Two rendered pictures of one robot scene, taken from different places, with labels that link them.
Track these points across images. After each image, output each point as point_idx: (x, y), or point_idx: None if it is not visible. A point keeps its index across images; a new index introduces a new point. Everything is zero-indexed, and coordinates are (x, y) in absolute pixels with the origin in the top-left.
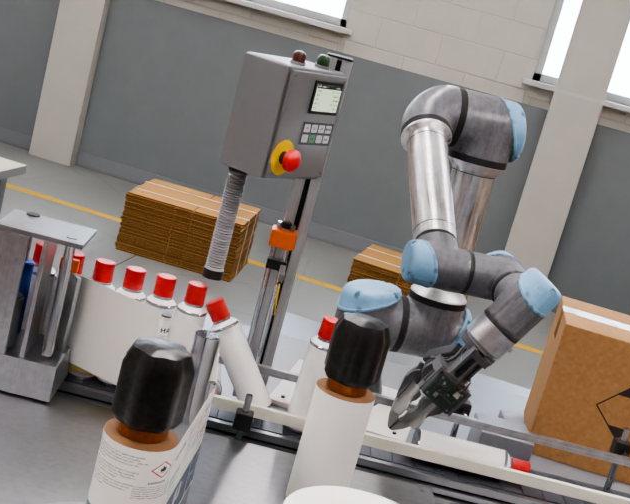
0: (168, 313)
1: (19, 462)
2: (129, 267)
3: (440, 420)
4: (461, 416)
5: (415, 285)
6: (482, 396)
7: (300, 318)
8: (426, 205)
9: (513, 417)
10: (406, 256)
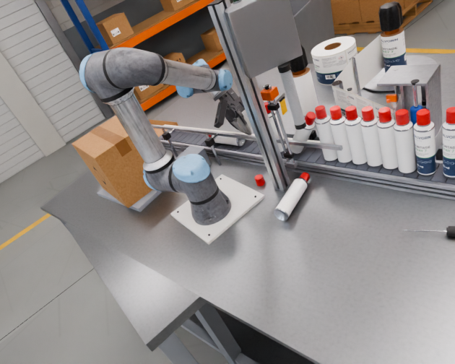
0: (348, 89)
1: (418, 103)
2: (354, 107)
3: (178, 202)
4: (219, 132)
5: (166, 159)
6: (123, 231)
7: (139, 323)
8: (202, 68)
9: (141, 202)
10: (227, 79)
